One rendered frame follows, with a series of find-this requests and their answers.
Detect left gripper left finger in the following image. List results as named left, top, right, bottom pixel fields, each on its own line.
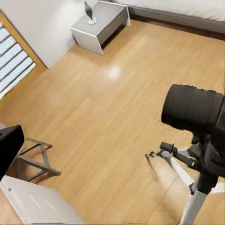
left=0, top=125, right=25, bottom=181

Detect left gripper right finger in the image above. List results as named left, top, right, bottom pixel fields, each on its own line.
left=210, top=125, right=225, bottom=162

